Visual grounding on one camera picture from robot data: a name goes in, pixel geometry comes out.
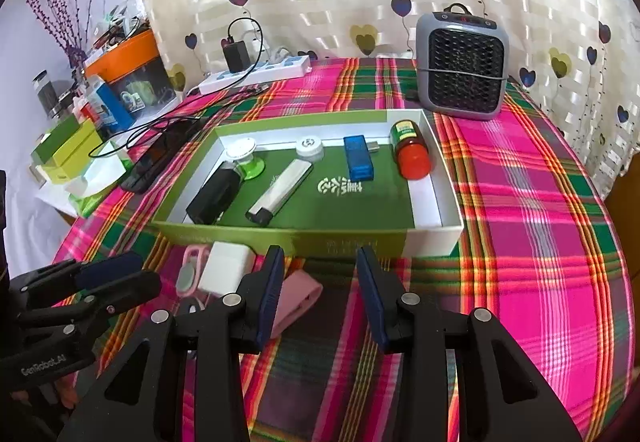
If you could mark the blue carton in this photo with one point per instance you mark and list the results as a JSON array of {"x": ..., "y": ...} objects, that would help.
[{"x": 112, "y": 107}]

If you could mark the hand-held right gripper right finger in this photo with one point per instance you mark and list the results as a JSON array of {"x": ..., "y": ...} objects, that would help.
[{"x": 372, "y": 297}]

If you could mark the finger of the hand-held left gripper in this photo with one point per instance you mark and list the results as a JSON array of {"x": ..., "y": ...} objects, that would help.
[
  {"x": 110, "y": 267},
  {"x": 125, "y": 289}
]

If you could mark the glass jar with dark lid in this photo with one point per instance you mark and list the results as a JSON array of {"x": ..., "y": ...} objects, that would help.
[{"x": 45, "y": 95}]

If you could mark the plaid tablecloth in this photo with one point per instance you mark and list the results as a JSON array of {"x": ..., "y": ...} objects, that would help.
[{"x": 525, "y": 222}]

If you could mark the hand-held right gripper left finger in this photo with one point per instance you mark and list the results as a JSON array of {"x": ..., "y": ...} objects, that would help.
[{"x": 267, "y": 297}]

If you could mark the red capped small bottle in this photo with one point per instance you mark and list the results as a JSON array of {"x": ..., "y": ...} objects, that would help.
[{"x": 412, "y": 157}]

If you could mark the green cardboard box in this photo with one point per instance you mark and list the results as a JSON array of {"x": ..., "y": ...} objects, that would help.
[{"x": 380, "y": 207}]

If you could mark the pink clip with grey pad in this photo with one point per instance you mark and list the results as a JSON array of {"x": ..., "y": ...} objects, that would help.
[{"x": 186, "y": 279}]

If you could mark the white green suction knob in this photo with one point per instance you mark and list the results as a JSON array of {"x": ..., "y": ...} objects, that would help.
[{"x": 240, "y": 147}]

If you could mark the black smartphone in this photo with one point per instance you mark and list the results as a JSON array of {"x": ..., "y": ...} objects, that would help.
[{"x": 150, "y": 162}]

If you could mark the white charger adapter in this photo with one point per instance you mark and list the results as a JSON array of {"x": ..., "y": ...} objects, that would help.
[{"x": 225, "y": 267}]

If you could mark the dark green box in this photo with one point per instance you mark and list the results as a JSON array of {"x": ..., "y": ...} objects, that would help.
[{"x": 52, "y": 142}]

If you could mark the white lighter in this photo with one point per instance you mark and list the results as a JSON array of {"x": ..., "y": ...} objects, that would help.
[{"x": 280, "y": 189}]

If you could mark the white power strip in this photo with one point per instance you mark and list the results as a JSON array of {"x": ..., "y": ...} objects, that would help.
[{"x": 250, "y": 72}]

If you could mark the lime green box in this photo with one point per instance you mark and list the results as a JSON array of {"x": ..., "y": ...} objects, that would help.
[
  {"x": 75, "y": 150},
  {"x": 55, "y": 175}
]

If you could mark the white round cap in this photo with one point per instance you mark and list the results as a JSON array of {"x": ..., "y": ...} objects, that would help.
[{"x": 310, "y": 146}]

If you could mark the grey portable fan heater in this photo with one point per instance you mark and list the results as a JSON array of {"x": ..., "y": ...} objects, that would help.
[{"x": 462, "y": 67}]

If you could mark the black textured device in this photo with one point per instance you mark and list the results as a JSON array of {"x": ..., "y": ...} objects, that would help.
[{"x": 212, "y": 197}]

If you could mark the orange lidded container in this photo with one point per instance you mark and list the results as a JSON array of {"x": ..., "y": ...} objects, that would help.
[{"x": 127, "y": 52}]

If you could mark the green tissue pack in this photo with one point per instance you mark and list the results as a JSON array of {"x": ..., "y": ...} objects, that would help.
[{"x": 107, "y": 172}]

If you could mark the black charger adapter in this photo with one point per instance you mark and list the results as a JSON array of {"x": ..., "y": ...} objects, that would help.
[{"x": 236, "y": 53}]

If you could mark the blue usb drive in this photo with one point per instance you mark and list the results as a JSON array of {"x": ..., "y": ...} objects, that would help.
[{"x": 357, "y": 160}]

